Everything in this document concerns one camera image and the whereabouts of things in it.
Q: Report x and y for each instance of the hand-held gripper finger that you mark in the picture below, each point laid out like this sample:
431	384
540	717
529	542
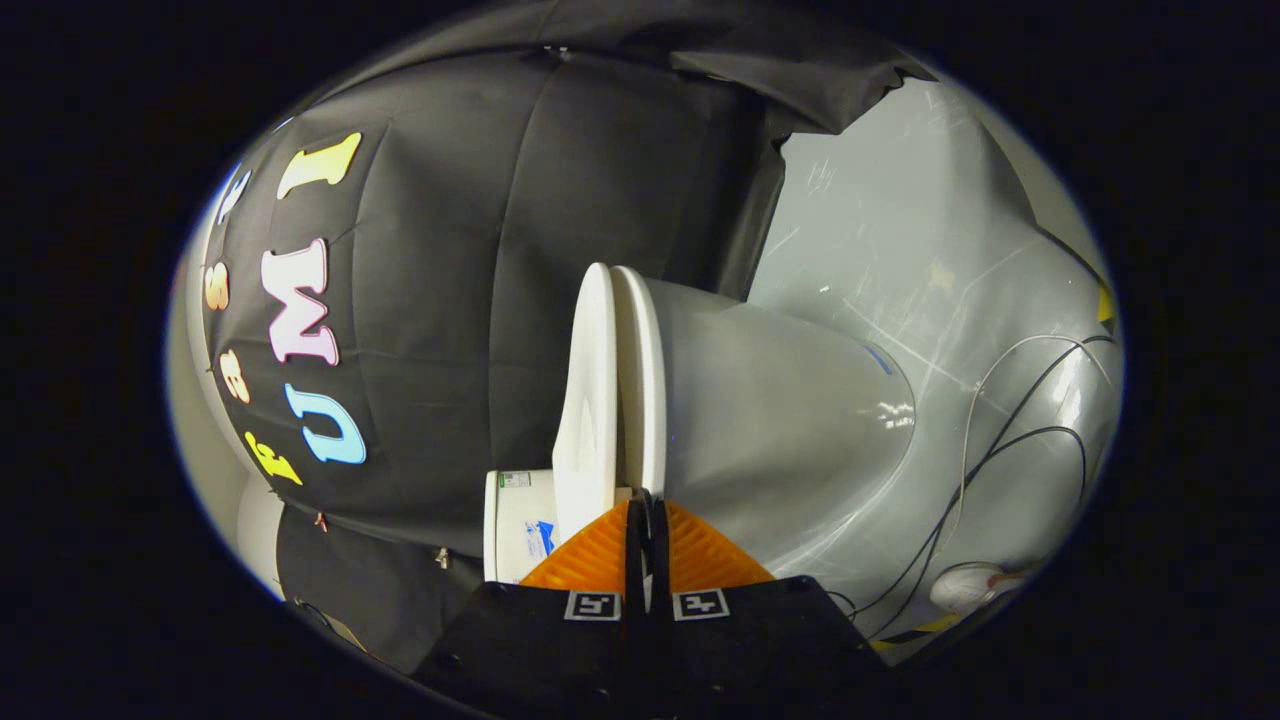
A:
660	570
635	570

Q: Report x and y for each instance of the white toilet lid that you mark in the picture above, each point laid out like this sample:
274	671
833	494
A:
590	400

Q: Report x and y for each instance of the white toilet seat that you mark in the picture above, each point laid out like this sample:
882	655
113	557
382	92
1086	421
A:
645	380

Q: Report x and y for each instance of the white toilet with tank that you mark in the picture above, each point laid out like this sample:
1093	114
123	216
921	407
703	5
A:
780	420

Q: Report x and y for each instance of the white shoe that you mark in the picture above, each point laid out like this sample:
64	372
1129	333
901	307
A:
965	587

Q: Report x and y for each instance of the black backdrop cloth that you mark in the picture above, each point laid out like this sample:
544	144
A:
450	300

